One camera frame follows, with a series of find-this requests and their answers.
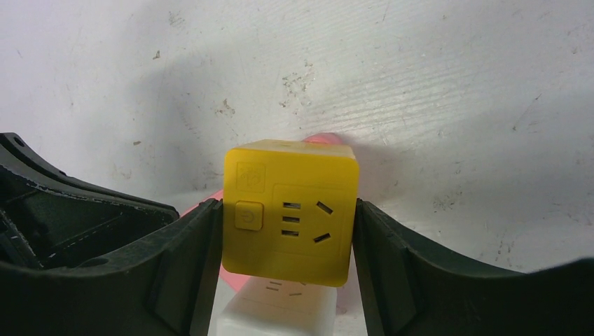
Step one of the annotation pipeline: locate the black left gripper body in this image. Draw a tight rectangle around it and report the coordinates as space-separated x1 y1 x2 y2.
1 132 179 270

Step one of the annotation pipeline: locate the yellow cube socket plug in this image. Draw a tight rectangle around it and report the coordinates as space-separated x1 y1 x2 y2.
221 139 359 287

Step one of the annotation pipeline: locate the white cube socket with tiger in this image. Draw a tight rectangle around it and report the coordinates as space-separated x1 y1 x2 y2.
216 276 337 335

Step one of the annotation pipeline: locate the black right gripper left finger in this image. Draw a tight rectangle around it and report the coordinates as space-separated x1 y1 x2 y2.
1 199 223 335

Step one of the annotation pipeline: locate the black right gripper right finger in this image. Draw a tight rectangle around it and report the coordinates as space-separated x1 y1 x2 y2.
353 200 593 335

